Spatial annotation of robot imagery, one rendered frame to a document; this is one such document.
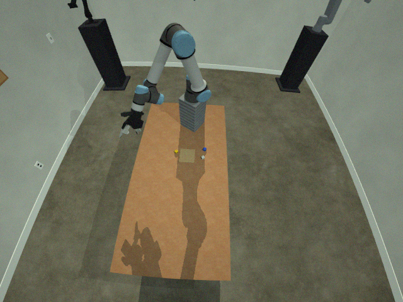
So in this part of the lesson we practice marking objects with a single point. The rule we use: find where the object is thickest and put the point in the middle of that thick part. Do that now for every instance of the tan square mat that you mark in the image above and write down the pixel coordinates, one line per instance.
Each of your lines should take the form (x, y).
(187, 155)

